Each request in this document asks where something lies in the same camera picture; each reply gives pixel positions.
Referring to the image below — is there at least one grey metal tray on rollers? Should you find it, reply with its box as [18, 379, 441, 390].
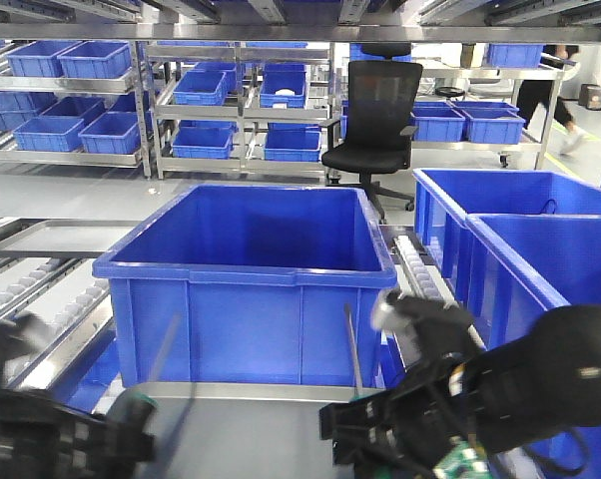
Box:
[0, 220, 137, 258]

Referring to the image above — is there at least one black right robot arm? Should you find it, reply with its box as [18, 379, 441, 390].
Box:
[318, 291, 601, 478]

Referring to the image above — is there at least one blue bin right front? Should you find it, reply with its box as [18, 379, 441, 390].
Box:
[466, 214, 601, 478]

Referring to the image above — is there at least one blue bin right rear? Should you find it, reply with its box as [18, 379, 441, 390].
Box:
[413, 169, 601, 302]

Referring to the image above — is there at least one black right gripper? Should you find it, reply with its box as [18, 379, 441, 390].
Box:
[318, 291, 495, 478]

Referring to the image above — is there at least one metal shelf rack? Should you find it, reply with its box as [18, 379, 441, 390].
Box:
[0, 1, 601, 178]

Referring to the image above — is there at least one walking person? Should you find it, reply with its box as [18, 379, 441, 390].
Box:
[516, 45, 585, 155]

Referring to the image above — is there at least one black office chair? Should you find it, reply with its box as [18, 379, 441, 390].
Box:
[321, 42, 423, 224]

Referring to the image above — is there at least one blue bin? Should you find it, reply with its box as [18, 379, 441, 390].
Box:
[93, 184, 397, 387]
[413, 169, 601, 302]
[466, 214, 601, 478]

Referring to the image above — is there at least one blue bin front centre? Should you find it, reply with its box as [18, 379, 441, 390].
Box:
[93, 184, 397, 387]

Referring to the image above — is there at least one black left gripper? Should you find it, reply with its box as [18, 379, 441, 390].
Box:
[0, 313, 156, 478]

